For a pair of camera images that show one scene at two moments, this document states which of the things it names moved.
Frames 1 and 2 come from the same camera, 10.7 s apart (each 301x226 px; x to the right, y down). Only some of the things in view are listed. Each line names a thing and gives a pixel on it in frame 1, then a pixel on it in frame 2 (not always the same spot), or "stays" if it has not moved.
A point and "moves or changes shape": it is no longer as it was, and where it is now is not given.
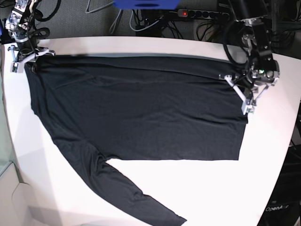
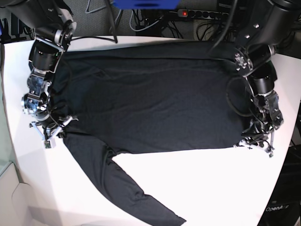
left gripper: (24, 54) → (49, 142)
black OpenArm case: (284, 207) stays
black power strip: (202, 14) stays
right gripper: (248, 91) → (248, 142)
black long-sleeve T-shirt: (101, 108) moves or changes shape
